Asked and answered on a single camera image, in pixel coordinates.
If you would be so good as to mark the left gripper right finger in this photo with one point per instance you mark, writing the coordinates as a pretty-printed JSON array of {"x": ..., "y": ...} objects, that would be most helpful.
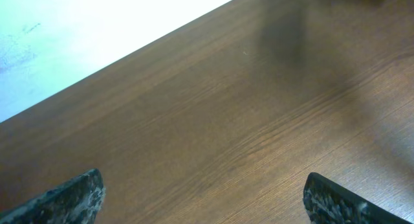
[{"x": 327, "y": 202}]

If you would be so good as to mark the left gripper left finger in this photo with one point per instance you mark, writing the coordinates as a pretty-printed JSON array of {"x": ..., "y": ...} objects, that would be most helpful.
[{"x": 76, "y": 201}]

